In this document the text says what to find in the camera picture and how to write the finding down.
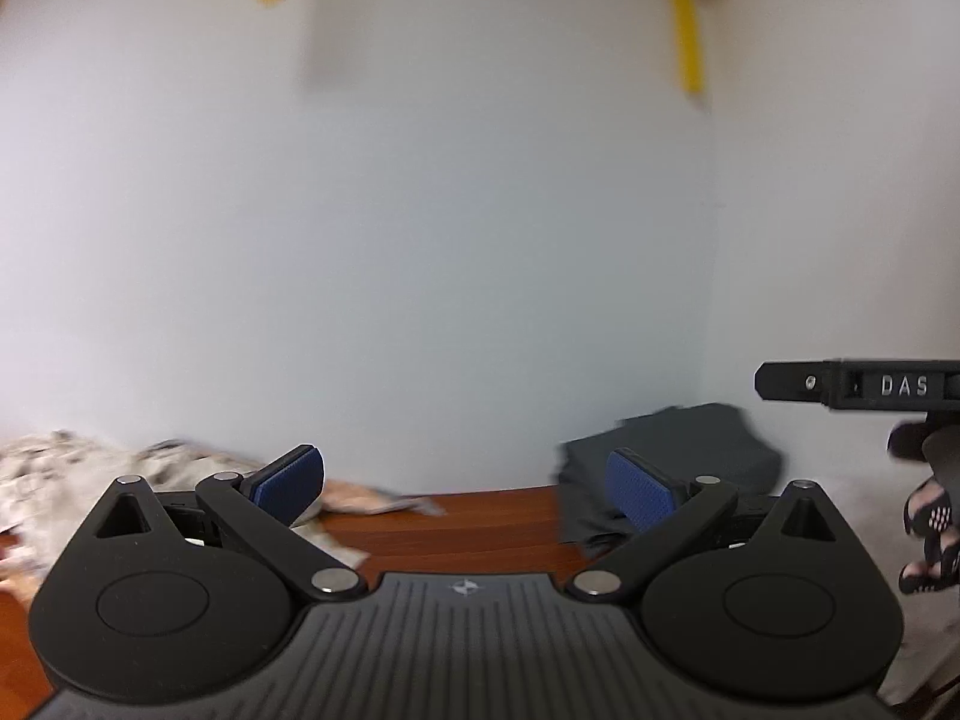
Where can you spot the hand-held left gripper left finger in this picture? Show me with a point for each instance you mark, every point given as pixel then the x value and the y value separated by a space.
pixel 289 484

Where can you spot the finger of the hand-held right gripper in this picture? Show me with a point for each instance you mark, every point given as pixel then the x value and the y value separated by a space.
pixel 791 382

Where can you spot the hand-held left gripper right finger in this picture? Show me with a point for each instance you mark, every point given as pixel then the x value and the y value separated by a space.
pixel 637 495

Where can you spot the dark grey folded clothes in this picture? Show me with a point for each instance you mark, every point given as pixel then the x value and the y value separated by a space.
pixel 697 450

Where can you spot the beige satin garment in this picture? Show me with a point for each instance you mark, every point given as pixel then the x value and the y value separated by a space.
pixel 67 465

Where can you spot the red and yellow wall pennant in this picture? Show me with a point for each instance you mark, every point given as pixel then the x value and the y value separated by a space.
pixel 686 30

